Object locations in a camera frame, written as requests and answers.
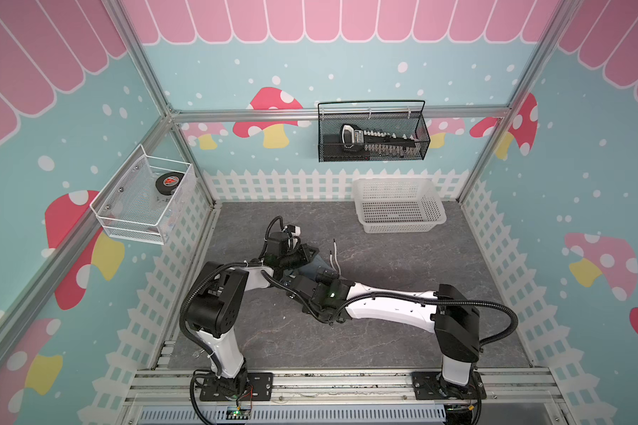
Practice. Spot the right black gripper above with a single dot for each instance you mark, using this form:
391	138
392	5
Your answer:
298	291

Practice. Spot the blue denim long pants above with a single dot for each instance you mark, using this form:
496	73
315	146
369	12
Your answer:
316	268

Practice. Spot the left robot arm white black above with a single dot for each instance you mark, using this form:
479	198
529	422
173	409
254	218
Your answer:
211	306

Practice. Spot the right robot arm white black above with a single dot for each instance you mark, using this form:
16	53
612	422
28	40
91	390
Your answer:
445	313

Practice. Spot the black tape roll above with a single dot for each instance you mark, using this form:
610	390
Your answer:
168	183

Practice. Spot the white plastic basket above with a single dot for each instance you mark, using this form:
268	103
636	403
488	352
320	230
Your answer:
398	205

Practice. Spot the black screwdriver bit set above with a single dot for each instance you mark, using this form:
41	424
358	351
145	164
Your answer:
380	144

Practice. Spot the small green circuit board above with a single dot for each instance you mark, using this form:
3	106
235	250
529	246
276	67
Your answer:
238	414

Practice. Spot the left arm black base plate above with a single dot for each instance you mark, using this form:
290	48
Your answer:
258	387

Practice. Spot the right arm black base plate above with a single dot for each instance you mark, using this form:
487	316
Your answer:
430	385

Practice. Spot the black wire mesh wall basket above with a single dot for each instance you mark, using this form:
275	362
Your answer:
378	130

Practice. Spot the white wire mesh wall basket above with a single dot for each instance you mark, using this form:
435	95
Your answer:
130	208

